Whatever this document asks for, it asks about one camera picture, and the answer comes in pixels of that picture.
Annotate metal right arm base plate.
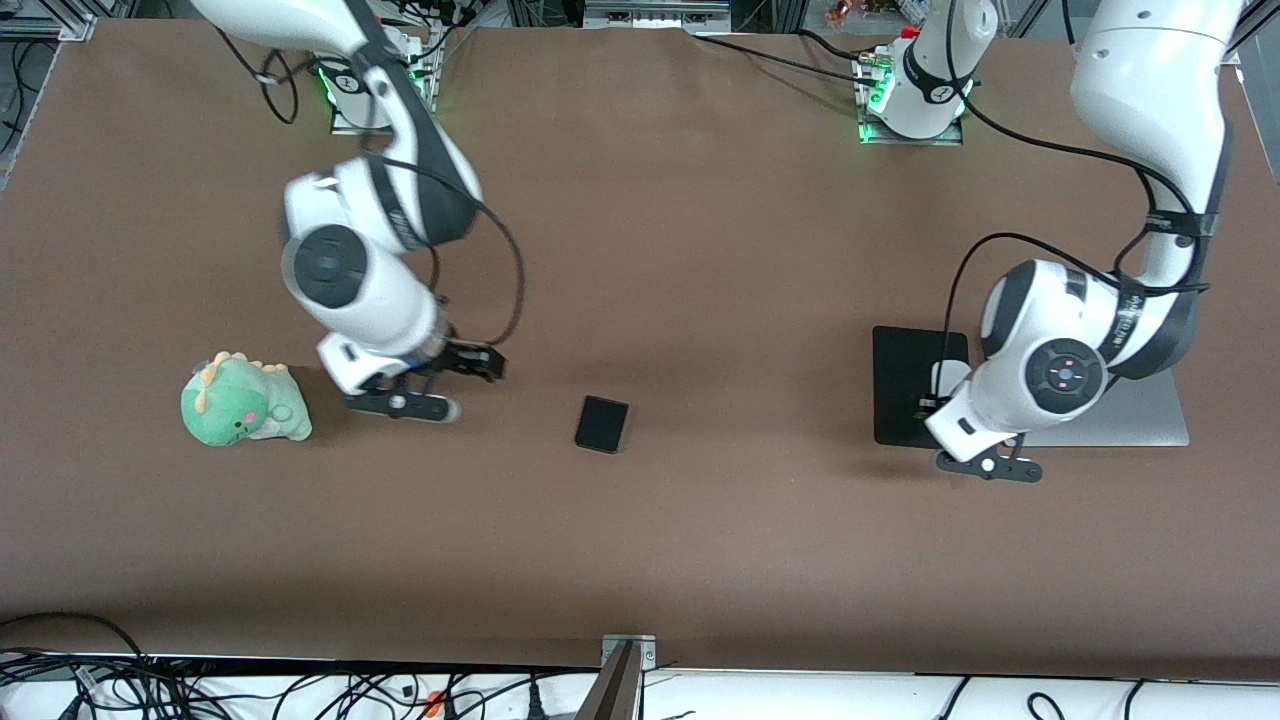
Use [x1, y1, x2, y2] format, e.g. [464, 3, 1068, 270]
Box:
[318, 28, 438, 137]

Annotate black phone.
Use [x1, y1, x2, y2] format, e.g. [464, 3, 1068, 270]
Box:
[574, 395, 631, 456]

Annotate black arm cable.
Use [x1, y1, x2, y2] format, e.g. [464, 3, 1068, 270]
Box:
[939, 90, 1217, 367]
[214, 25, 529, 349]

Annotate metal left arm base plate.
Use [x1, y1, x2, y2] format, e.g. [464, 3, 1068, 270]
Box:
[856, 50, 967, 147]

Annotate black cable tangle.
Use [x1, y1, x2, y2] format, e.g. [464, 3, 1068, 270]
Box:
[0, 650, 563, 720]

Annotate long black table cable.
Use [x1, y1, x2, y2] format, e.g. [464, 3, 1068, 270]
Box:
[694, 35, 873, 85]

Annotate short black table cable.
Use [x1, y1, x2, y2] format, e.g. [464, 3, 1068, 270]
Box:
[797, 28, 873, 63]

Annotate black looping floor cable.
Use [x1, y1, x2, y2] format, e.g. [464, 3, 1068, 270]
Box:
[0, 611, 153, 691]

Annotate white computer mouse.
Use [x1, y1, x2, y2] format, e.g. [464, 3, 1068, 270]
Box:
[930, 357, 974, 402]

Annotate black mouse pad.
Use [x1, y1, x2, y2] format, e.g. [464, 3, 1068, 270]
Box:
[872, 325, 991, 450]

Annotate small colourful figurines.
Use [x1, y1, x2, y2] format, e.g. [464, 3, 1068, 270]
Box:
[825, 0, 933, 27]

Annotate green dinosaur plush toy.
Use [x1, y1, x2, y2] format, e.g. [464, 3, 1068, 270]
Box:
[180, 350, 314, 448]

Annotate silver laptop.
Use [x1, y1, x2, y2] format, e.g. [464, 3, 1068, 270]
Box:
[1018, 368, 1192, 449]

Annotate metal table edge bracket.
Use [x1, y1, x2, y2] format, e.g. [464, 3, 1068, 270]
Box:
[575, 633, 659, 720]

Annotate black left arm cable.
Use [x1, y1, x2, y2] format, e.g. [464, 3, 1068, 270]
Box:
[939, 90, 1217, 367]

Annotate metal rail with sockets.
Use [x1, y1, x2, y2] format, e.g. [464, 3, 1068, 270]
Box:
[583, 0, 733, 32]

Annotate aluminium frame profile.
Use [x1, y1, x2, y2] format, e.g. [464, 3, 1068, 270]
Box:
[1232, 0, 1267, 67]
[0, 0, 98, 42]

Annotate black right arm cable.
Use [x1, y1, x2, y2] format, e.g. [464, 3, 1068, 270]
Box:
[214, 25, 529, 349]

